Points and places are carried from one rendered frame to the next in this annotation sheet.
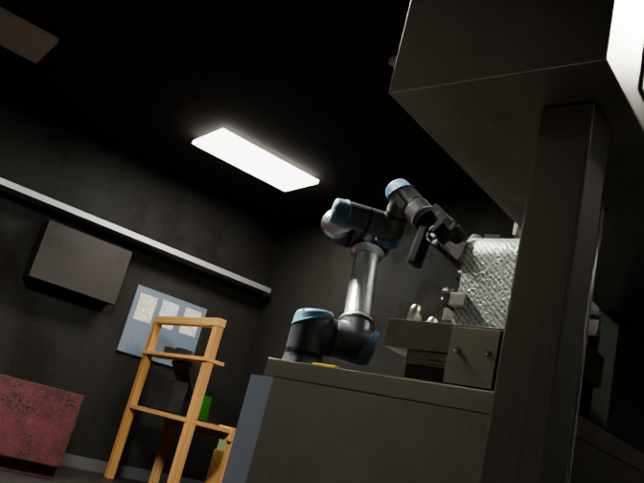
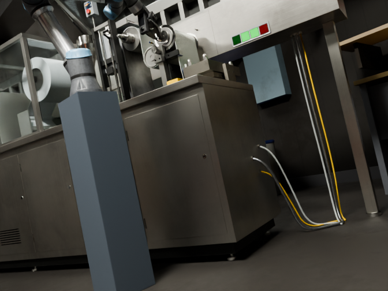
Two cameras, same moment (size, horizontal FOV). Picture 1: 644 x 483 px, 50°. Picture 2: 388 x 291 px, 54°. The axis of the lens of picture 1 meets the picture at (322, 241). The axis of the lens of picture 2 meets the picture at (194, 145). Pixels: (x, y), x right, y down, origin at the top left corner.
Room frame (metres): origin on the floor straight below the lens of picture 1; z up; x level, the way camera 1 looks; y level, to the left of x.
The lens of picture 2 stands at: (1.95, 1.76, 0.48)
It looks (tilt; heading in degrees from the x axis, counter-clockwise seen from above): 3 degrees up; 260
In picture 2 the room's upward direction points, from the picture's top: 12 degrees counter-clockwise
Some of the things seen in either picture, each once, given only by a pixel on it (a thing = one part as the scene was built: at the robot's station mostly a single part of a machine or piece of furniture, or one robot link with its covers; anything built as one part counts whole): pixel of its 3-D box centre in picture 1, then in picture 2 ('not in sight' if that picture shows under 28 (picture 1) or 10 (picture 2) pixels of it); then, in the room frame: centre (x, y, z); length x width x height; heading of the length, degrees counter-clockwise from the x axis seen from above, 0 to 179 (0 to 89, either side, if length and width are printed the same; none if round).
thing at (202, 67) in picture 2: (489, 351); (213, 72); (1.39, -0.38, 1.00); 0.40 x 0.16 x 0.06; 49
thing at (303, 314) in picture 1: (311, 331); (80, 63); (2.10, -0.04, 1.07); 0.13 x 0.12 x 0.14; 96
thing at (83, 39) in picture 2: not in sight; (86, 43); (2.10, -0.93, 1.50); 0.14 x 0.14 x 0.06
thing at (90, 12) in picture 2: not in sight; (90, 8); (2.02, -0.76, 1.66); 0.07 x 0.07 x 0.10; 51
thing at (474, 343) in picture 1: (472, 357); (230, 73); (1.31, -0.33, 0.96); 0.10 x 0.03 x 0.11; 49
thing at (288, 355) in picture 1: (300, 368); (85, 86); (2.10, -0.03, 0.95); 0.15 x 0.15 x 0.10
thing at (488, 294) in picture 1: (501, 313); (189, 59); (1.50, -0.43, 1.11); 0.23 x 0.01 x 0.18; 49
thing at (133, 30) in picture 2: not in sight; (144, 42); (1.73, -0.64, 1.33); 0.25 x 0.14 x 0.14; 49
